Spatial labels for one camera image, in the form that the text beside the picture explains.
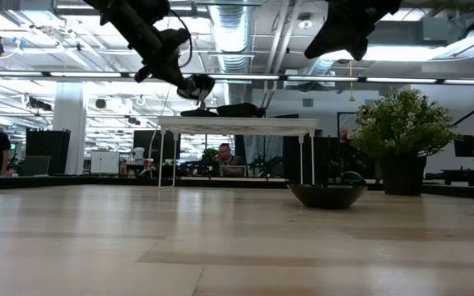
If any grey chair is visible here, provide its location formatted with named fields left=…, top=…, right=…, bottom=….
left=18, top=155, right=53, bottom=178

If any black partition panel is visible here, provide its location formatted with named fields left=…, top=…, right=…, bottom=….
left=281, top=135, right=382, bottom=183

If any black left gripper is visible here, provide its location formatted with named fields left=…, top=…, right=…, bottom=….
left=133, top=43, right=193, bottom=90

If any white wire shelf rack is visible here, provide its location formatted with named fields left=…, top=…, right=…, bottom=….
left=156, top=115, right=319, bottom=191

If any dark rounded object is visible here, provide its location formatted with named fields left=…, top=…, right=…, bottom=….
left=339, top=170, right=366, bottom=185

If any small green background plant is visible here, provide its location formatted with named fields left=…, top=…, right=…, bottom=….
left=202, top=147, right=221, bottom=164

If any white building column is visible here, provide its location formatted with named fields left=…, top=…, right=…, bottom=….
left=52, top=81, right=87, bottom=176

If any green plant in black pot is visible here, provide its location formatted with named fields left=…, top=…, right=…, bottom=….
left=349, top=87, right=462, bottom=197

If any yellow hanging cord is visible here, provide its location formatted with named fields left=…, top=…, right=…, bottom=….
left=347, top=60, right=356, bottom=103

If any black left wrist camera cable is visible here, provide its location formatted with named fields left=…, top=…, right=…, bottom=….
left=170, top=8, right=194, bottom=69

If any tall black cabinet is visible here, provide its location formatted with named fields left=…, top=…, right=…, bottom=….
left=25, top=128, right=72, bottom=176

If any black monitor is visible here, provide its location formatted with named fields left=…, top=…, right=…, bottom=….
left=453, top=135, right=474, bottom=159

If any grey laptop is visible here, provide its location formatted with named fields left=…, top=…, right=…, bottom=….
left=220, top=164, right=248, bottom=178

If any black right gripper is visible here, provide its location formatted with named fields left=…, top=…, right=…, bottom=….
left=304, top=0, right=386, bottom=62

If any black desk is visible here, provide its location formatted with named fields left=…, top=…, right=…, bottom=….
left=425, top=167, right=474, bottom=187

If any black wavy square mini plate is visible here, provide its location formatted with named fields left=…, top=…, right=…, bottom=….
left=216, top=102, right=267, bottom=117

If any silver spiral air duct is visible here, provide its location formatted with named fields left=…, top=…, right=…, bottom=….
left=207, top=0, right=255, bottom=109
left=309, top=57, right=337, bottom=77

